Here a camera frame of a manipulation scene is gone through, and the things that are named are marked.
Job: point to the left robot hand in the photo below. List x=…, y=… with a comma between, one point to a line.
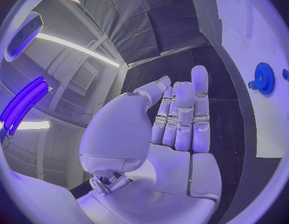
x=139, y=171

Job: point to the white task board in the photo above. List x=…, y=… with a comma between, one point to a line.
x=256, y=31

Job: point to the glowing light bar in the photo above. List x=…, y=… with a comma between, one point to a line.
x=23, y=104

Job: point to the small blue peg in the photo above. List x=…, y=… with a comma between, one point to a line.
x=252, y=85

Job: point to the blue gear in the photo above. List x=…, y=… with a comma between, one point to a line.
x=265, y=78

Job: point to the blue round plug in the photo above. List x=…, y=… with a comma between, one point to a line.
x=286, y=74

